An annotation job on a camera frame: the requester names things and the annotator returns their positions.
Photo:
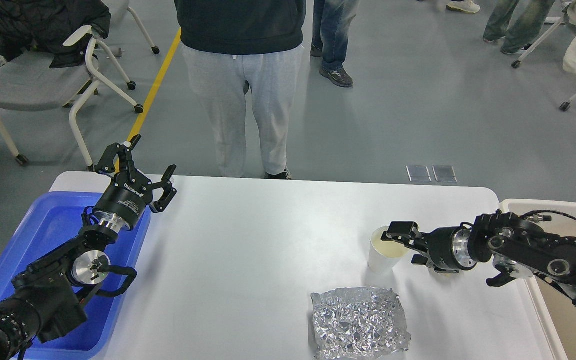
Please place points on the metal floor plate right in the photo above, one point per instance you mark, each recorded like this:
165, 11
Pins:
445, 174

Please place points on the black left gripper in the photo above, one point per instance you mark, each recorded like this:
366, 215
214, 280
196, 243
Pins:
125, 197

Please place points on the crumpled aluminium foil sheet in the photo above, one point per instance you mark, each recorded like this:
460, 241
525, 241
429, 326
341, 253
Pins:
359, 323

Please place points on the grey office chair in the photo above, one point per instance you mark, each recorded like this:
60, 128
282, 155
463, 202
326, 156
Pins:
28, 84

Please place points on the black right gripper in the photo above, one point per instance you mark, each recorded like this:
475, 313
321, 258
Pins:
447, 247

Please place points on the black jacket on chair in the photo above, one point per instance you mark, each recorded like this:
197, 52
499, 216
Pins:
47, 24

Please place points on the person in blue jeans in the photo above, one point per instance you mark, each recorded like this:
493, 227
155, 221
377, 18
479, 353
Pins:
332, 20

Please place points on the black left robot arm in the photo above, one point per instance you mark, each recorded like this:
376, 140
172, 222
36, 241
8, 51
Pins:
50, 296

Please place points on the person in grey sweatpants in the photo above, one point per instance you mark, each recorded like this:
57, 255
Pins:
231, 48

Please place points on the metal floor plate left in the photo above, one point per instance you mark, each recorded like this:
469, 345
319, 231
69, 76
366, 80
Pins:
418, 174

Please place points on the metal floor plate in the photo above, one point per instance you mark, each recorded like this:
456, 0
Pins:
445, 174
418, 174

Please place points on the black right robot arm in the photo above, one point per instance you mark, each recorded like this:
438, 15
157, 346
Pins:
517, 245

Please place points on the person in green trousers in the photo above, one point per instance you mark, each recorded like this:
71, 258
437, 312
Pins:
516, 37

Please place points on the white paper cup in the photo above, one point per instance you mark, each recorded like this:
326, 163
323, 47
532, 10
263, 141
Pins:
384, 255

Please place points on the beige plastic bin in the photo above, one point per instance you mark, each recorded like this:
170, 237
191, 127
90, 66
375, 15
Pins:
562, 311

